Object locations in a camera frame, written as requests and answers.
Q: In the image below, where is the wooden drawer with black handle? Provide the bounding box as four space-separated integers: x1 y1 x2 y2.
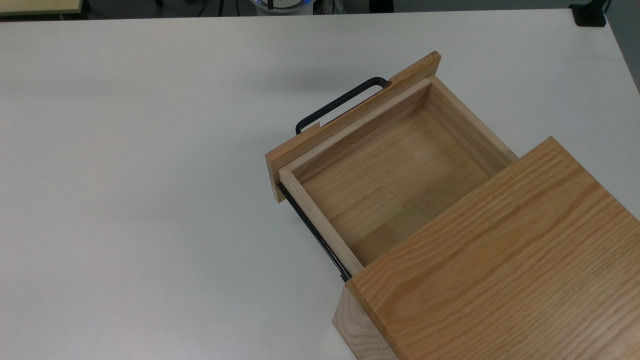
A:
265 51 519 281

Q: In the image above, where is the wooden drawer cabinet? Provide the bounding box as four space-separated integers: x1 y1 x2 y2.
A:
332 136 640 360

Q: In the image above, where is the black table clamp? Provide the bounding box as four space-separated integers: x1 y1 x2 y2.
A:
569 1 609 27

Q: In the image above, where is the yellow wooden table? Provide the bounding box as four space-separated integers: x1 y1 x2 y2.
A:
0 0 84 16

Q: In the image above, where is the black drawer slide rail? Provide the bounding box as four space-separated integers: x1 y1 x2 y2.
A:
278 182 352 283

